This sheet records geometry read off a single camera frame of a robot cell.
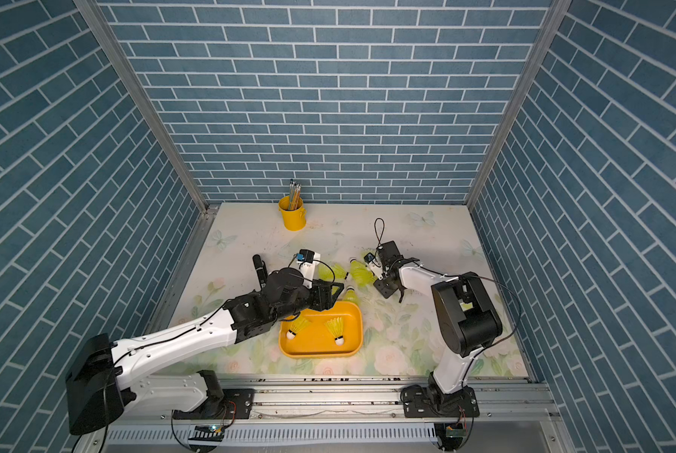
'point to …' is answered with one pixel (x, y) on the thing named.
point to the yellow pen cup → (294, 214)
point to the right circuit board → (455, 432)
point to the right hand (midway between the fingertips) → (390, 283)
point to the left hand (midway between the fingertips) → (344, 290)
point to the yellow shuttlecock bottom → (297, 326)
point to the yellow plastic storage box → (315, 340)
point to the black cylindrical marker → (261, 270)
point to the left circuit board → (208, 432)
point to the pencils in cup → (295, 194)
